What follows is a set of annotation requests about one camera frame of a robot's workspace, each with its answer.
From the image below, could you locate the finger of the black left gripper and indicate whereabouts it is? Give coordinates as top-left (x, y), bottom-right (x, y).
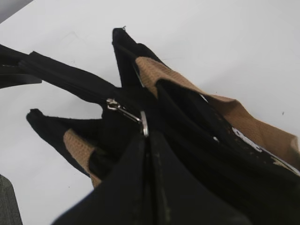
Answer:
top-left (0, 65), bottom-right (42, 89)

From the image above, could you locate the metal zipper pull with ring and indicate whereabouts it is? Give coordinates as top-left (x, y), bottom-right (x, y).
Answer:
top-left (106, 98), bottom-right (149, 137)

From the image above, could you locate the tan rear bag handle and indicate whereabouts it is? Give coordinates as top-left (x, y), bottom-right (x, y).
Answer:
top-left (63, 129), bottom-right (101, 188)

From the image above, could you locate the black canvas tote bag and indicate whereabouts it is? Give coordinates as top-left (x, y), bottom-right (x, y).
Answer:
top-left (0, 28), bottom-right (300, 225)

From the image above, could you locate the tan bag handle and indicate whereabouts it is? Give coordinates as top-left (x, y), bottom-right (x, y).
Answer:
top-left (135, 57), bottom-right (300, 169)
top-left (63, 129), bottom-right (101, 188)

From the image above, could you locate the tan front bag handle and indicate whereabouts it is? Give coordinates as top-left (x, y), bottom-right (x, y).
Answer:
top-left (135, 57), bottom-right (300, 169)

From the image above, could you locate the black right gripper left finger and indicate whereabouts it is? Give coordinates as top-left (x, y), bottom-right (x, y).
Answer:
top-left (54, 135), bottom-right (150, 225)

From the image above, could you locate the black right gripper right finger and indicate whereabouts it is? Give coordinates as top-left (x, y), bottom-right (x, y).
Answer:
top-left (150, 131), bottom-right (251, 225)

